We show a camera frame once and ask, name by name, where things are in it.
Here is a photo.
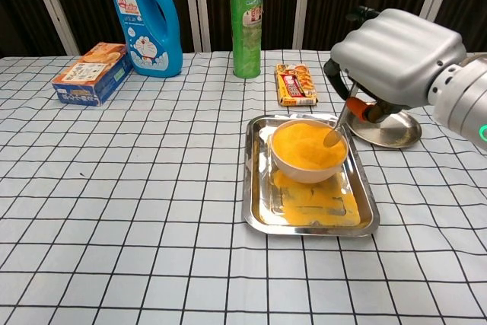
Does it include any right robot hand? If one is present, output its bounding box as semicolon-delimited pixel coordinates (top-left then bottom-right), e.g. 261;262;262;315
323;5;468;124

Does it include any metal spoon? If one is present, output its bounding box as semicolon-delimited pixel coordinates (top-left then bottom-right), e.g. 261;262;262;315
323;83;361;148

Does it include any round steel plate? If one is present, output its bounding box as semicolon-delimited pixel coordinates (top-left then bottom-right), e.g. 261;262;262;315
348;106;423;149

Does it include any yellow snack packet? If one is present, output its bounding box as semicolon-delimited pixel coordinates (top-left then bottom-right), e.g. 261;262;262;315
275;62;319;107

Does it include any green chips can red lid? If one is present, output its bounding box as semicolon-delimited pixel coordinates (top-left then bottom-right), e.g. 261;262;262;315
228;0;266;80

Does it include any rectangular steel tray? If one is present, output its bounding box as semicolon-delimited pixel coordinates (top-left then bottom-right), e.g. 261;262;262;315
242;113;381;237

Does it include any blue detergent bottle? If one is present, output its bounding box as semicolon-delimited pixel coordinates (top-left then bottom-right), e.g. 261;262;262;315
112;0;184;78

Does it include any white black checkered tablecloth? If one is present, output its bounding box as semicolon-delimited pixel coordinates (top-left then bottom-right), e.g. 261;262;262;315
0;49;487;325

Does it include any orange blue biscuit box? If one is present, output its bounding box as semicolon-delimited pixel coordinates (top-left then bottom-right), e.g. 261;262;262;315
51;42;133;107

